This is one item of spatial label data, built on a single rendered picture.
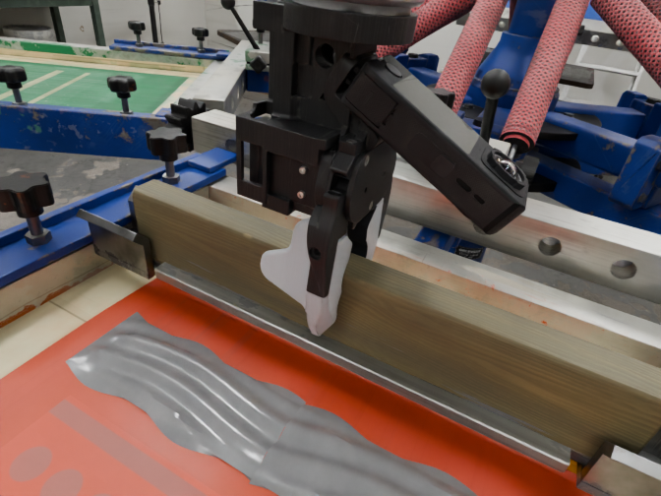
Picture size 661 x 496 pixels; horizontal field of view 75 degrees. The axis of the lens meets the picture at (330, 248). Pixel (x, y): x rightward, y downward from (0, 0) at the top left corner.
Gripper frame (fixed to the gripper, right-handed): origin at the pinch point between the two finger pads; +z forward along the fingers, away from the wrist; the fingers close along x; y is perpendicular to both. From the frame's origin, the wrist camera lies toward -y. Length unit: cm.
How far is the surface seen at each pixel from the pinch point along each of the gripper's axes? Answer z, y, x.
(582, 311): 2.8, -17.9, -15.1
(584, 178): 9, -20, -71
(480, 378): -0.2, -10.9, 1.4
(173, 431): 6.2, 6.5, 11.8
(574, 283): 102, -49, -192
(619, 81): 36, -50, -412
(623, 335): 2.8, -21.3, -13.7
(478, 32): -15, 5, -56
